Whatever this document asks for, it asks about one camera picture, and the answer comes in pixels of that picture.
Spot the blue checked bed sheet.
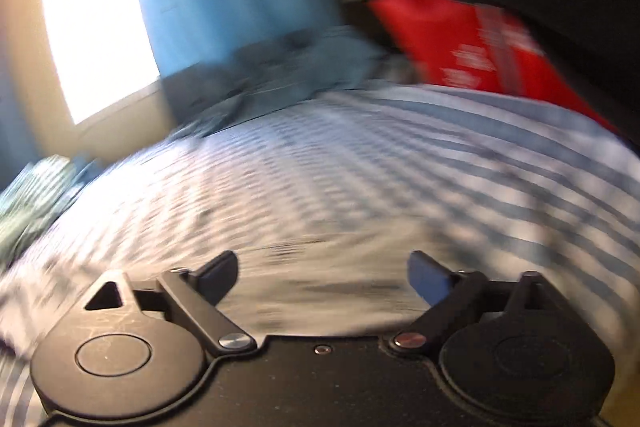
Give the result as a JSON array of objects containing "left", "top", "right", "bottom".
[{"left": 0, "top": 84, "right": 640, "bottom": 427}]

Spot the crumpled blue cloth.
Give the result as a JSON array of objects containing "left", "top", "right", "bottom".
[{"left": 162, "top": 27, "right": 396, "bottom": 138}]

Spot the bright window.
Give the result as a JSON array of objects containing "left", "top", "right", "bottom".
[{"left": 39, "top": 0, "right": 161, "bottom": 126}]

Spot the green checked duvet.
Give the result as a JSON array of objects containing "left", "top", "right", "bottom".
[{"left": 0, "top": 156, "right": 87, "bottom": 269}]

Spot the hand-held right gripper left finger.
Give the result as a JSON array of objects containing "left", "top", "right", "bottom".
[{"left": 84, "top": 250, "right": 257, "bottom": 356}]

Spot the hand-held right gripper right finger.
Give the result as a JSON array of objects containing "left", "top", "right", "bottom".
[{"left": 392, "top": 250, "right": 551, "bottom": 351}]

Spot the red bag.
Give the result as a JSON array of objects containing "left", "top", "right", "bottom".
[{"left": 367, "top": 0, "right": 621, "bottom": 134}]

